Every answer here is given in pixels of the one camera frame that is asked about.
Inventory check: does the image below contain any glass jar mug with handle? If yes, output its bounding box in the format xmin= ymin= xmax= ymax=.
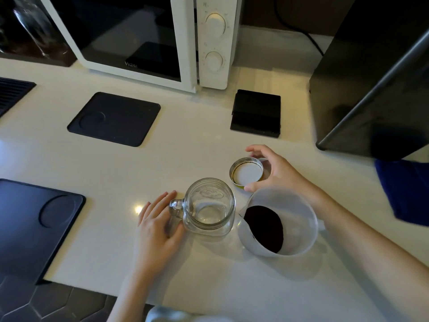
xmin=168 ymin=178 xmax=236 ymax=237

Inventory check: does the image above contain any translucent plastic measuring pitcher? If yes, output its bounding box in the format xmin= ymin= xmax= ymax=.
xmin=237 ymin=188 xmax=326 ymax=258

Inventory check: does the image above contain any blue cloth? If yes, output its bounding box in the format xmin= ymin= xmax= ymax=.
xmin=374 ymin=159 xmax=429 ymax=227

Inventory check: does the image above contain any black box appliance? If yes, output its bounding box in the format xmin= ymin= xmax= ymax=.
xmin=309 ymin=0 xmax=429 ymax=161

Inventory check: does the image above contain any person's left forearm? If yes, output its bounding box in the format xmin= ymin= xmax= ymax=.
xmin=105 ymin=261 xmax=175 ymax=322

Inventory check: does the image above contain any white microwave oven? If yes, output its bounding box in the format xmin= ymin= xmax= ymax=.
xmin=38 ymin=0 xmax=242 ymax=94

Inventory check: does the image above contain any person's left hand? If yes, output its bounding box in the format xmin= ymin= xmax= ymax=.
xmin=137 ymin=191 xmax=187 ymax=271

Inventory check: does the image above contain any black power cable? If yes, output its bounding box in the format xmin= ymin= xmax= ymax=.
xmin=274 ymin=0 xmax=324 ymax=58

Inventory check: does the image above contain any black slatted grille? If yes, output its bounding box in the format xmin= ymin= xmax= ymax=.
xmin=0 ymin=76 xmax=37 ymax=119

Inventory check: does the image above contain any white microwave knob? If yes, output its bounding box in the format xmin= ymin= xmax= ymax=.
xmin=204 ymin=51 xmax=224 ymax=72
xmin=205 ymin=12 xmax=227 ymax=34

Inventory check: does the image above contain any dark ground coffee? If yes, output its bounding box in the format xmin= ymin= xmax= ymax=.
xmin=243 ymin=206 xmax=286 ymax=254

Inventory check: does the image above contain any round metal jar lid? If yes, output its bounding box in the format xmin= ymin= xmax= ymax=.
xmin=229 ymin=157 xmax=265 ymax=189

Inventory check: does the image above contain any clear glass bottle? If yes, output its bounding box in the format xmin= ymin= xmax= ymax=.
xmin=13 ymin=0 xmax=65 ymax=58

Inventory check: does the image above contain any person's right hand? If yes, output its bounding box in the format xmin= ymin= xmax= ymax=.
xmin=244 ymin=145 xmax=320 ymax=207

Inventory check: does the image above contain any person's white garment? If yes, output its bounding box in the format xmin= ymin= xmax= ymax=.
xmin=145 ymin=305 xmax=210 ymax=322

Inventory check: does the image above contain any person's right forearm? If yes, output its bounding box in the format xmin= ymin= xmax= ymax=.
xmin=302 ymin=184 xmax=429 ymax=322

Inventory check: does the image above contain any black square coffee scale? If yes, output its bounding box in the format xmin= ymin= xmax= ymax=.
xmin=230 ymin=89 xmax=282 ymax=138

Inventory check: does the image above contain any black square rubber mat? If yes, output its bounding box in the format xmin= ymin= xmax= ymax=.
xmin=0 ymin=178 xmax=86 ymax=286
xmin=67 ymin=92 xmax=162 ymax=147

